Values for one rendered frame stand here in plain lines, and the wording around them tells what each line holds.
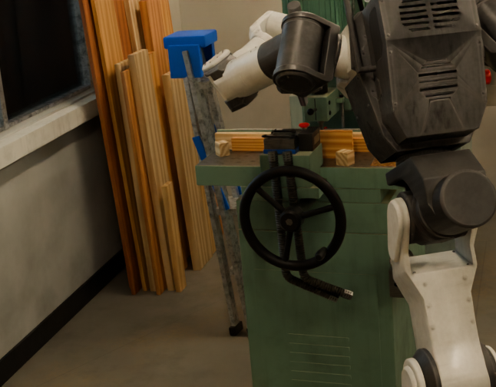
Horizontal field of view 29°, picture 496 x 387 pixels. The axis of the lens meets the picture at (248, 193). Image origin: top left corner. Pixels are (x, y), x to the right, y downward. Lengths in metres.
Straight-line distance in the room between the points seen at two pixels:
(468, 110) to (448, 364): 0.52
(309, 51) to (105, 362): 1.99
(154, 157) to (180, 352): 0.88
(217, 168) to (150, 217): 1.42
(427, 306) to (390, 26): 0.58
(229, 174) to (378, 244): 0.46
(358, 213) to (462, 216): 0.84
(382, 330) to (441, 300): 0.75
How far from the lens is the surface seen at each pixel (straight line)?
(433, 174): 1.90
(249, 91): 2.16
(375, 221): 2.65
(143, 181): 4.07
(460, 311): 2.05
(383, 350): 2.80
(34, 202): 3.83
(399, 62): 1.91
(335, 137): 2.70
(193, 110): 3.54
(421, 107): 1.92
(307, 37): 2.02
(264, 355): 2.91
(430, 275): 2.04
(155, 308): 4.10
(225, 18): 5.28
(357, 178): 2.62
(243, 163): 2.73
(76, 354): 3.80
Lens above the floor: 1.62
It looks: 17 degrees down
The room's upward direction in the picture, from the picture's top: 5 degrees counter-clockwise
